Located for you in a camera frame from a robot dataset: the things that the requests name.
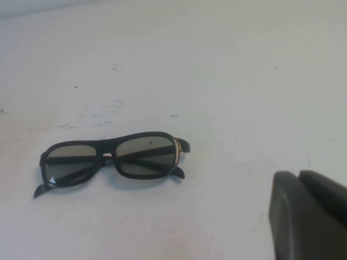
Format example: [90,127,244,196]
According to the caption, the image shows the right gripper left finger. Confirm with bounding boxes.
[267,170,347,260]

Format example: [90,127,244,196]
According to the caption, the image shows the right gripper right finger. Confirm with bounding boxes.
[299,169,347,226]

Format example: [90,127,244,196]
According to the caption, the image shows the black frame sunglasses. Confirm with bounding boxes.
[33,131,192,198]

